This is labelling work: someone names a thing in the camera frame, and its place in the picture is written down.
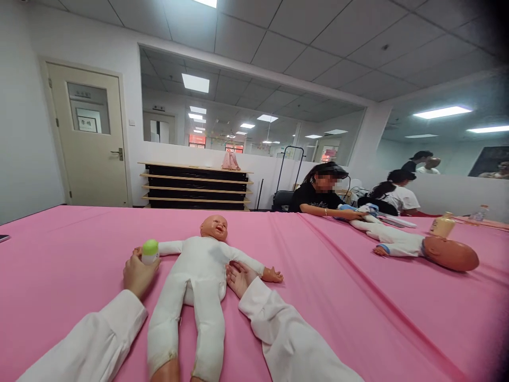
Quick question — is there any person's left hand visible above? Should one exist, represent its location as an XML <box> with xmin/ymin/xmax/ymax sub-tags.
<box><xmin>122</xmin><ymin>252</ymin><xmax>162</xmax><ymax>301</ymax></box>

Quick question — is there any person's right hand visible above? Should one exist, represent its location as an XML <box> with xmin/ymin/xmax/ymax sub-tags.
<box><xmin>225</xmin><ymin>261</ymin><xmax>260</xmax><ymax>300</ymax></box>

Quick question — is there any white bottle with green cap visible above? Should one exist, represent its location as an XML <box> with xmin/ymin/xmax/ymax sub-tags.
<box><xmin>141</xmin><ymin>238</ymin><xmax>160</xmax><ymax>266</ymax></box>

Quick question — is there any baby doll in white suit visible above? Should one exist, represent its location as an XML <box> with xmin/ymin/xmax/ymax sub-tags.
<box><xmin>133</xmin><ymin>214</ymin><xmax>284</xmax><ymax>382</ymax></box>

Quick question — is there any black chair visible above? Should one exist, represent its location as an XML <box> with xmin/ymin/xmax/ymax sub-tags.
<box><xmin>271</xmin><ymin>190</ymin><xmax>295</xmax><ymax>213</ymax></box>

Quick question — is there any black and wood shelf unit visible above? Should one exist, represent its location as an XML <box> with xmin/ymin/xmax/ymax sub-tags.
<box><xmin>137</xmin><ymin>160</ymin><xmax>255</xmax><ymax>211</ymax></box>

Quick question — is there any pink cloth item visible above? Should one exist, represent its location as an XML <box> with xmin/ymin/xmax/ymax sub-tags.
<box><xmin>221</xmin><ymin>151</ymin><xmax>242</xmax><ymax>172</ymax></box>

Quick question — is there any pink tablecloth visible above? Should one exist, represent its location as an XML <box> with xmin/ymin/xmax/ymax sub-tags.
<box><xmin>0</xmin><ymin>204</ymin><xmax>509</xmax><ymax>382</ymax></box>

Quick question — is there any cream door with window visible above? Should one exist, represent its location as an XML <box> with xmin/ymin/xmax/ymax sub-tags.
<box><xmin>45</xmin><ymin>60</ymin><xmax>131</xmax><ymax>208</ymax></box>

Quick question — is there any black clothes rack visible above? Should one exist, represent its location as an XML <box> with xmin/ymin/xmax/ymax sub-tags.
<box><xmin>273</xmin><ymin>145</ymin><xmax>306</xmax><ymax>212</ymax></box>

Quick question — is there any large interior glass window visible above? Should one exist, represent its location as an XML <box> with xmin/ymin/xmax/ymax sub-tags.
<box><xmin>138</xmin><ymin>42</ymin><xmax>367</xmax><ymax>168</ymax></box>

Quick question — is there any flat white box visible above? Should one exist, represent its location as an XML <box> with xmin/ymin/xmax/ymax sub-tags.
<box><xmin>376</xmin><ymin>214</ymin><xmax>418</xmax><ymax>229</ymax></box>

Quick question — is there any cream lotion bottle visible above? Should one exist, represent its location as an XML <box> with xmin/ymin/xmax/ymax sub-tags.
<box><xmin>429</xmin><ymin>211</ymin><xmax>457</xmax><ymax>239</ymax></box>

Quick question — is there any baby doll with blue collar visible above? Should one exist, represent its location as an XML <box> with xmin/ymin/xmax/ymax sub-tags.
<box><xmin>349</xmin><ymin>214</ymin><xmax>480</xmax><ymax>273</ymax></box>

